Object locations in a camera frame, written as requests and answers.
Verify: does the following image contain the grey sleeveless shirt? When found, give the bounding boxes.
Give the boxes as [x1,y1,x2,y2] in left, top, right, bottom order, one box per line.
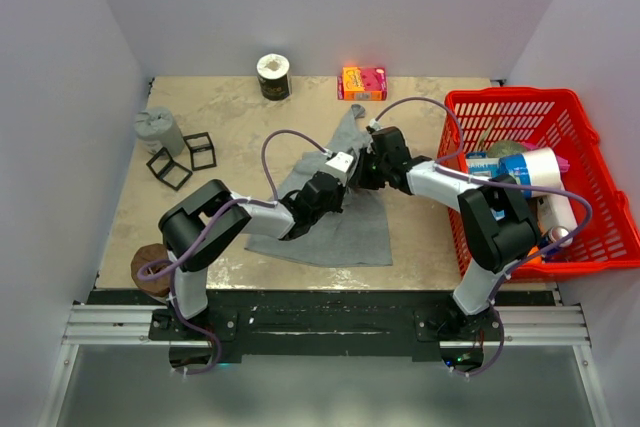
[245,104,392,267]

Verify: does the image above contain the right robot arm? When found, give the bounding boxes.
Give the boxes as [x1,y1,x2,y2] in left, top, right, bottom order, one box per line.
[351,127,541,340]

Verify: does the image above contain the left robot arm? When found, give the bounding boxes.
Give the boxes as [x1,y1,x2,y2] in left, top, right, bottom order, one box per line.
[158,171,348,339]

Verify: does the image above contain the black brooch display case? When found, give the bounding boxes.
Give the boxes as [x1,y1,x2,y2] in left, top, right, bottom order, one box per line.
[183,132,217,171]

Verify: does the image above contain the orange pink snack box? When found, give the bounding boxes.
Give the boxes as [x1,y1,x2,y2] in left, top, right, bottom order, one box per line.
[337,66,388,101]

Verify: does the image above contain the blue razor package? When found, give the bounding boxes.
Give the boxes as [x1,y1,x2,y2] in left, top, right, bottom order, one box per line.
[465,157,500,178]

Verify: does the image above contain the green round fruit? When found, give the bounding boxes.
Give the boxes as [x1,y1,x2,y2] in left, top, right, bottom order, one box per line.
[486,140,527,158]

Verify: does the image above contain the toilet paper roll black wrapper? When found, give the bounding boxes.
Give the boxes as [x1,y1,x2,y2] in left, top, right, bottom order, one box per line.
[256,53,291,101]

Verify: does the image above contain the blue white wipes roll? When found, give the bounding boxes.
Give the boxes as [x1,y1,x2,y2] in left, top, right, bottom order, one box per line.
[499,147,562,189]

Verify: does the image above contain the white box in basket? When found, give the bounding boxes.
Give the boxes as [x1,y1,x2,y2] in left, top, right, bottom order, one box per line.
[536,187,578,233]

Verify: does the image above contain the grey paper roll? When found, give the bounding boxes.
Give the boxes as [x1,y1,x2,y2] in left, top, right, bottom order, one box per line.
[134,107,186,157]

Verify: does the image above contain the pink packet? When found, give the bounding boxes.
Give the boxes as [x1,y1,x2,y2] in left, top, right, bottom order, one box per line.
[556,156,570,174]

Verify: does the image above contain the silver drink can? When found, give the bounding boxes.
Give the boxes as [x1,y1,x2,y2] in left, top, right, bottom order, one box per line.
[545,226,573,248]

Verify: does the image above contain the brown wooden block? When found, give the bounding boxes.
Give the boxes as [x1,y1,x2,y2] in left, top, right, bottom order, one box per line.
[129,243,174,297]

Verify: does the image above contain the red plastic basket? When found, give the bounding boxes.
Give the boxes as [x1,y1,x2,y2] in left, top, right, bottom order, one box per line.
[438,87,639,281]

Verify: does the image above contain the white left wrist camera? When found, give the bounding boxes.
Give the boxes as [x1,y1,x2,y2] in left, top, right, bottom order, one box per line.
[319,152,357,186]

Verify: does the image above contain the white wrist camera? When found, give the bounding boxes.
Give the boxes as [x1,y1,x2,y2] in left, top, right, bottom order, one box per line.
[319,152,357,186]
[366,119,382,134]

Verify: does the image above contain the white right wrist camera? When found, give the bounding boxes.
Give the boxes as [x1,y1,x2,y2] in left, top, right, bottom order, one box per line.
[366,119,382,134]

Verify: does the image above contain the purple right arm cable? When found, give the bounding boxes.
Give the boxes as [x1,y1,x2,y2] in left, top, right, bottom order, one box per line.
[372,96,594,378]

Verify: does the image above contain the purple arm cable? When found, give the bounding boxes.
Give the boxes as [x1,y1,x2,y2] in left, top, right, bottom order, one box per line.
[372,96,594,378]
[136,129,331,376]

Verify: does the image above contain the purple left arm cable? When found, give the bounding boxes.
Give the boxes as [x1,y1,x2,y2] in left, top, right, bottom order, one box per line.
[136,129,331,376]

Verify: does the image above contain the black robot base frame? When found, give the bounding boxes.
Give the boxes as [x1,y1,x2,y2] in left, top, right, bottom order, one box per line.
[149,290,504,366]

